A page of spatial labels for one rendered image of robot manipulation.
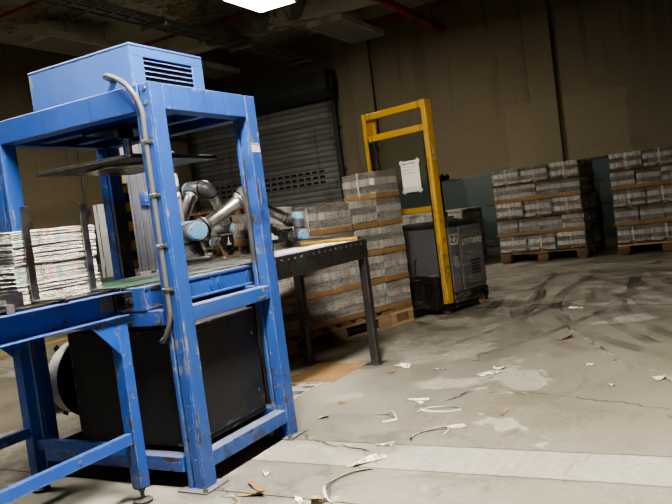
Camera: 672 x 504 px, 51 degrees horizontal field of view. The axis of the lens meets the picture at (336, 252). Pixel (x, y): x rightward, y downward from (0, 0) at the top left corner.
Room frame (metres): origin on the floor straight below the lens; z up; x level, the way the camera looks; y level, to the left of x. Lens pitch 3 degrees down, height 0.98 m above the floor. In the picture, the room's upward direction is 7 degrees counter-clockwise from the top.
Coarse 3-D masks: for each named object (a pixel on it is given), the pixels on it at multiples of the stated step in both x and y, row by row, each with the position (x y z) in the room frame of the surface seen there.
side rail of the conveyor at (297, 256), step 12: (360, 240) 4.43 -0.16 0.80; (300, 252) 3.79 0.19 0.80; (312, 252) 3.90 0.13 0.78; (324, 252) 4.02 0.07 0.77; (336, 252) 4.14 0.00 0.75; (348, 252) 4.27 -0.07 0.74; (360, 252) 4.41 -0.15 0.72; (240, 264) 3.33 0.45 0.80; (276, 264) 3.58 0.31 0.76; (288, 264) 3.68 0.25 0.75; (300, 264) 3.78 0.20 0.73; (312, 264) 3.89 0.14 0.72; (324, 264) 4.00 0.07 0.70; (336, 264) 4.12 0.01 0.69; (252, 276) 3.39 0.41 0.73; (288, 276) 3.66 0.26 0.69
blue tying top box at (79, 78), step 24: (120, 48) 2.84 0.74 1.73; (144, 48) 2.89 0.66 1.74; (48, 72) 3.04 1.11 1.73; (72, 72) 2.97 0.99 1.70; (96, 72) 2.91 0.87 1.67; (120, 72) 2.84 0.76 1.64; (144, 72) 2.87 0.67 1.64; (168, 72) 3.01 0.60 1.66; (192, 72) 3.14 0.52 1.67; (48, 96) 3.05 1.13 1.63; (72, 96) 2.98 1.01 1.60
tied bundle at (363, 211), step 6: (348, 204) 5.59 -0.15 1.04; (354, 204) 5.61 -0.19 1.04; (360, 204) 5.65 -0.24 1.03; (366, 204) 5.70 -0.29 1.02; (372, 204) 5.74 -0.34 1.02; (354, 210) 5.60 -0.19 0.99; (360, 210) 5.65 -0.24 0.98; (366, 210) 5.69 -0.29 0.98; (372, 210) 5.74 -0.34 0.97; (354, 216) 5.59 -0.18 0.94; (360, 216) 5.63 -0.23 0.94; (366, 216) 5.68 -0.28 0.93; (372, 216) 5.72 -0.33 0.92; (354, 222) 5.59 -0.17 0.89; (360, 222) 5.63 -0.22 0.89; (366, 222) 5.68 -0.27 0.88; (366, 228) 5.70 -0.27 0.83
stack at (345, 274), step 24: (312, 240) 5.26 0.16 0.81; (288, 288) 5.07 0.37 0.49; (312, 288) 5.23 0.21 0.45; (360, 288) 5.60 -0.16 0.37; (384, 288) 5.76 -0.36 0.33; (288, 312) 5.05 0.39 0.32; (312, 312) 5.21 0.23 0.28; (336, 312) 5.37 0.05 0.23; (384, 312) 5.72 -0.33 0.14; (312, 336) 5.18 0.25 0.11; (336, 336) 5.34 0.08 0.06; (360, 336) 5.52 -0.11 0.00
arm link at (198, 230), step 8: (240, 192) 4.51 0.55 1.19; (232, 200) 4.49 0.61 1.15; (240, 200) 4.50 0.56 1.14; (216, 208) 4.47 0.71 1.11; (224, 208) 4.45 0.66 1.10; (232, 208) 4.48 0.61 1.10; (208, 216) 4.42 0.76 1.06; (216, 216) 4.42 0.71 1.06; (224, 216) 4.45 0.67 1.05; (192, 224) 4.34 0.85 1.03; (200, 224) 4.35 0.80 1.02; (208, 224) 4.38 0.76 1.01; (216, 224) 4.44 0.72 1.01; (184, 232) 4.42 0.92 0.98; (192, 232) 4.33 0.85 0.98; (200, 232) 4.35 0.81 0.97; (208, 232) 4.40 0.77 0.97; (192, 240) 4.40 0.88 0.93; (200, 240) 4.38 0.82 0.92
